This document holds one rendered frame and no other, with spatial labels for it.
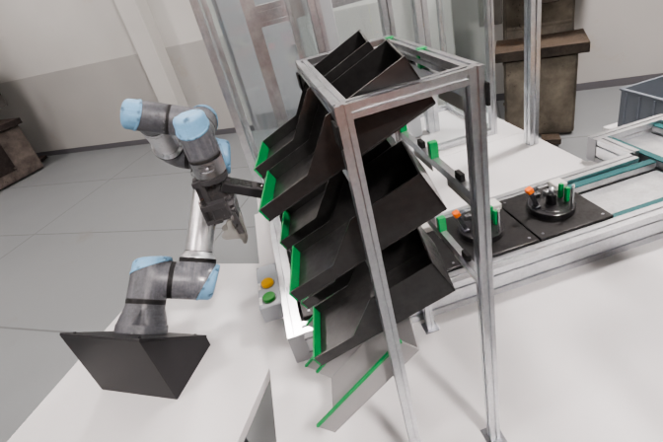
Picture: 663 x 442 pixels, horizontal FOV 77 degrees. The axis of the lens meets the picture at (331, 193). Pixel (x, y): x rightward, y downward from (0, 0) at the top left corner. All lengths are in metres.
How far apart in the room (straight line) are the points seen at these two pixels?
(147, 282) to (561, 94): 3.60
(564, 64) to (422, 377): 3.30
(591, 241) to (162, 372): 1.26
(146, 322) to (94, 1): 5.74
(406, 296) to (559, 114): 3.62
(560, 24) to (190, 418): 4.09
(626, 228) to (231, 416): 1.23
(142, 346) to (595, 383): 1.08
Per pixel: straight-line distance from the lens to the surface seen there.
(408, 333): 0.83
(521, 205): 1.52
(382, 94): 0.50
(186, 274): 1.38
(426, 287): 0.70
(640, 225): 1.53
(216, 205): 1.03
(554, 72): 4.08
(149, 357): 1.24
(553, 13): 4.43
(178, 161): 1.44
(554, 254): 1.37
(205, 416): 1.28
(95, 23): 6.85
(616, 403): 1.17
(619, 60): 5.38
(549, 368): 1.20
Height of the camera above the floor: 1.81
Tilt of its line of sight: 29 degrees down
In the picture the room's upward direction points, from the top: 15 degrees counter-clockwise
